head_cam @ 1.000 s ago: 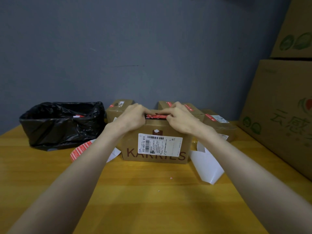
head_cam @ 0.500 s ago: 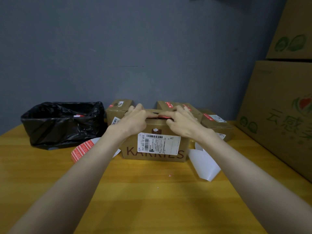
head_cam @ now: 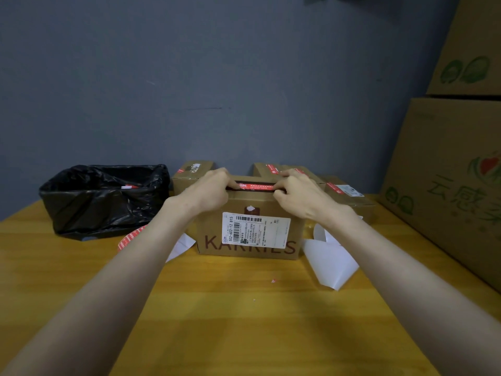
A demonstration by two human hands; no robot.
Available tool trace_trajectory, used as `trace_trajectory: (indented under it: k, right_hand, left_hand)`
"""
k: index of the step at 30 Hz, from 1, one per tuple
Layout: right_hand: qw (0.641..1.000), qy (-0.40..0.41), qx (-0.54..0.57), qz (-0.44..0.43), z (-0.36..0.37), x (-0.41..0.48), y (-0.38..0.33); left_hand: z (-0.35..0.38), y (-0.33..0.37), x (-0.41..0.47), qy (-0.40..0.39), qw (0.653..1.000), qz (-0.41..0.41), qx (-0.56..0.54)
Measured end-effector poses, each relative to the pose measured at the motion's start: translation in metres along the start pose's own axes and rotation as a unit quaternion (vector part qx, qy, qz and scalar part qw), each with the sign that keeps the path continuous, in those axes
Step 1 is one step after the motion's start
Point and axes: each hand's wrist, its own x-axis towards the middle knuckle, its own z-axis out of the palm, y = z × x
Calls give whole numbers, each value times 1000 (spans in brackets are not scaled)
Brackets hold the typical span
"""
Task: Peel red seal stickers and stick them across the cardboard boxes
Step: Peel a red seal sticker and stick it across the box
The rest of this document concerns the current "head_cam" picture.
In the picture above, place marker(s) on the person's right forearm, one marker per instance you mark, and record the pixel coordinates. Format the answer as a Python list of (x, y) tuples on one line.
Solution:
[(422, 301)]

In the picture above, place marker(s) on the person's left forearm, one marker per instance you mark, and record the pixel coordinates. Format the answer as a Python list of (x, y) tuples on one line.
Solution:
[(98, 305)]

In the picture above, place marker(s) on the large green printed carton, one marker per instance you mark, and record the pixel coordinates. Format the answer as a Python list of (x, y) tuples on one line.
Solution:
[(469, 27), (430, 152)]

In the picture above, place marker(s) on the red sticker label strip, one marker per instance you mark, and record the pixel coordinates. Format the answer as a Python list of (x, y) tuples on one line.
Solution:
[(184, 246)]

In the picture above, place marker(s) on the person's left hand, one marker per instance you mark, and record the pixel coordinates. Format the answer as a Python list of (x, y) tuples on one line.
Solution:
[(207, 191)]

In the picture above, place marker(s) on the white barcode label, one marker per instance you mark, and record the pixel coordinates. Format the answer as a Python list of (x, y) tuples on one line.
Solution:
[(350, 190)]

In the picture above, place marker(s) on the black plastic trash bag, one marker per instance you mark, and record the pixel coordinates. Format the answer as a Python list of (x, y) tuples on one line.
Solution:
[(94, 211)]

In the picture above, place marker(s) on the person's right hand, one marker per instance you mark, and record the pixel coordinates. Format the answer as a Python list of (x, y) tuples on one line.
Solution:
[(309, 199)]

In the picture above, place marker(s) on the white shipping label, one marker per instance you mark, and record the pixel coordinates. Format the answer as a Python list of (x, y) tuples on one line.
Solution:
[(258, 231)]

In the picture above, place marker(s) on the white backing paper strip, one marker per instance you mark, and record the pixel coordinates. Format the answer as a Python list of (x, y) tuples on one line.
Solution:
[(332, 266)]

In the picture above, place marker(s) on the long brown cardboard box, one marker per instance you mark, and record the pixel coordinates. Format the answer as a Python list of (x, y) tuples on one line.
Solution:
[(364, 209)]

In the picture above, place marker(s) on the box with black tape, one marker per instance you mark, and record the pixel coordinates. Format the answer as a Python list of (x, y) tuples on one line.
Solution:
[(297, 223)]

